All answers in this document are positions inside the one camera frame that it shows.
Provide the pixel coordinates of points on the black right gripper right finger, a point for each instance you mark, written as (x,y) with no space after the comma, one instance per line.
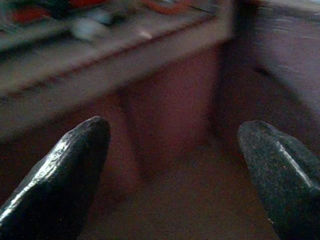
(285,187)

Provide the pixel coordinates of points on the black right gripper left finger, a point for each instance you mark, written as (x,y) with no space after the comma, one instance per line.
(55,187)

